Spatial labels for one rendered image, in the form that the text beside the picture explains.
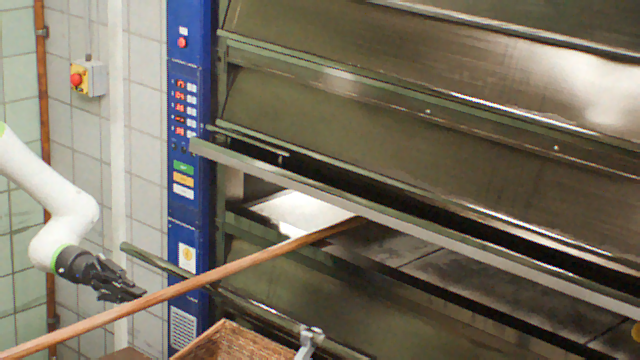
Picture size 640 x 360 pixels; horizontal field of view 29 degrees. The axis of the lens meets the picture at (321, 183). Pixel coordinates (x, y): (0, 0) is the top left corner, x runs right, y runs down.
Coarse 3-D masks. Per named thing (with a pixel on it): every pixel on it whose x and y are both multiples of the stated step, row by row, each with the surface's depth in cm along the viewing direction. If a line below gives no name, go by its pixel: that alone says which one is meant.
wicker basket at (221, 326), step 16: (224, 320) 367; (208, 336) 364; (224, 336) 367; (240, 336) 363; (256, 336) 359; (192, 352) 361; (208, 352) 366; (224, 352) 367; (240, 352) 363; (256, 352) 359; (272, 352) 355; (288, 352) 351
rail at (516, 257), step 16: (208, 144) 338; (240, 160) 330; (256, 160) 326; (288, 176) 319; (304, 176) 316; (336, 192) 308; (352, 192) 306; (384, 208) 298; (416, 224) 292; (432, 224) 289; (464, 240) 283; (480, 240) 281; (512, 256) 274; (528, 256) 273; (544, 272) 269; (560, 272) 266; (592, 288) 261; (608, 288) 259
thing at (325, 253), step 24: (240, 216) 358; (264, 216) 359; (288, 240) 346; (336, 264) 335; (360, 264) 329; (384, 264) 330; (384, 288) 324; (408, 288) 318; (432, 288) 317; (456, 312) 309; (480, 312) 305; (504, 312) 305; (504, 336) 300; (528, 336) 294; (552, 336) 294
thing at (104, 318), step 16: (336, 224) 347; (352, 224) 351; (304, 240) 337; (256, 256) 325; (272, 256) 329; (208, 272) 314; (224, 272) 316; (176, 288) 305; (192, 288) 309; (128, 304) 295; (144, 304) 298; (96, 320) 288; (112, 320) 291; (48, 336) 279; (64, 336) 281; (0, 352) 271; (16, 352) 273; (32, 352) 276
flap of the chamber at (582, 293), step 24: (192, 144) 343; (240, 144) 354; (240, 168) 330; (288, 168) 333; (312, 168) 339; (312, 192) 313; (360, 192) 319; (384, 216) 298; (432, 216) 306; (432, 240) 289; (504, 240) 294; (504, 264) 276; (552, 264) 279; (576, 264) 283; (576, 288) 264; (624, 288) 269; (624, 312) 257
